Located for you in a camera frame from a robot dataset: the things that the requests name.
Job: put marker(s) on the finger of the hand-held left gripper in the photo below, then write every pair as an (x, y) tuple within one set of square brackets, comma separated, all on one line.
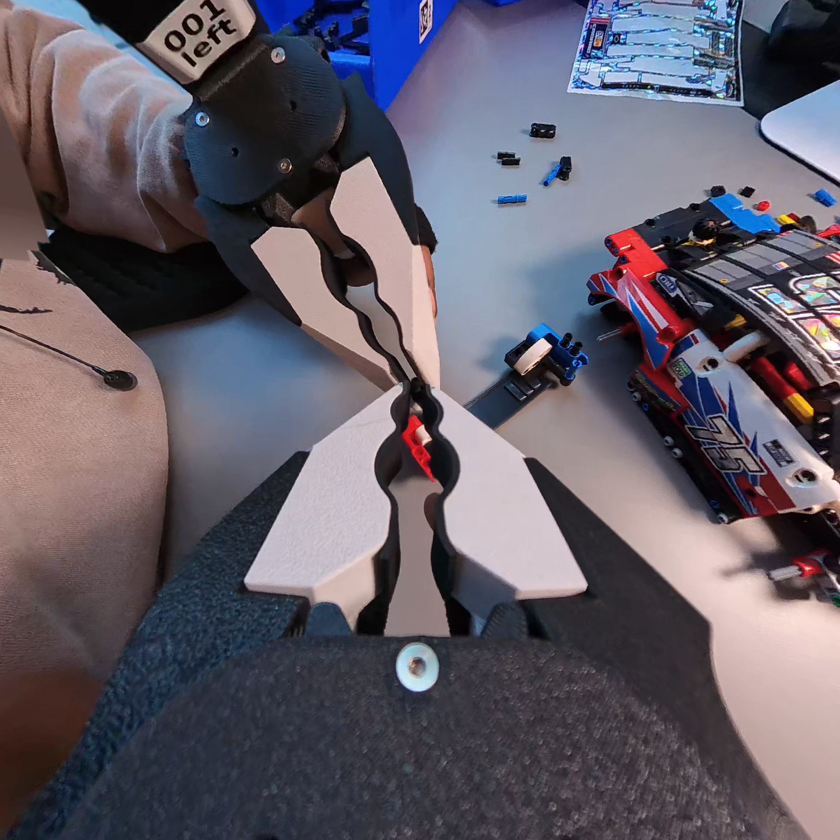
[(394, 262), (308, 282)]

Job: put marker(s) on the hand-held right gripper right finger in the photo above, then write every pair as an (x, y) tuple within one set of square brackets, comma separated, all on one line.
[(505, 525)]

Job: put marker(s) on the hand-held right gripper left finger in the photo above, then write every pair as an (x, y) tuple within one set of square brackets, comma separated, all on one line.
[(328, 512)]

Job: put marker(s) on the black lego spoiler assembly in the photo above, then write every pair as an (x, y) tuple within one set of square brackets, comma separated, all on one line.
[(505, 394)]

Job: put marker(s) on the person's left forearm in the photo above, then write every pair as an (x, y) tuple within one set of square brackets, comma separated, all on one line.
[(98, 131)]

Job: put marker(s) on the blue lego pin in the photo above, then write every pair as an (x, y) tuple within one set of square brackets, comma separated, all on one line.
[(512, 199), (825, 197)]

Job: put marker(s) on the black lego connector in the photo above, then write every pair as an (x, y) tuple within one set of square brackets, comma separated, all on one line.
[(543, 130)]

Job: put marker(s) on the red white blue lego car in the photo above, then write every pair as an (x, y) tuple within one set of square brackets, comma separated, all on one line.
[(715, 394)]

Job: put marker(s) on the person's left hand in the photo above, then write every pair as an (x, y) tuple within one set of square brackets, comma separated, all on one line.
[(328, 229)]

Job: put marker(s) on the person's right hand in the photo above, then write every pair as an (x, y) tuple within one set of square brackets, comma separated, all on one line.
[(433, 510)]

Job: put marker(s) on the blue bin with tag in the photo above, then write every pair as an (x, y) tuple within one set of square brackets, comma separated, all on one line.
[(394, 59)]

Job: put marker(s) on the black wrist rest pad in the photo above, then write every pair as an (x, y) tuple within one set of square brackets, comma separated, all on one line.
[(131, 289)]

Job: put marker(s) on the black connector with blue pin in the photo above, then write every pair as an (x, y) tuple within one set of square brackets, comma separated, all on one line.
[(564, 167)]

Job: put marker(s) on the shiny sticker sheet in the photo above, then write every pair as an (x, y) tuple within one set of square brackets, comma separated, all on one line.
[(656, 46)]

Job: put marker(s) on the black desk mat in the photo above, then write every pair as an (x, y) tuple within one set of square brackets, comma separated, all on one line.
[(761, 98)]

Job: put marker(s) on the black electronic device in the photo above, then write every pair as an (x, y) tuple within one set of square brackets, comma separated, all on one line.
[(807, 29)]

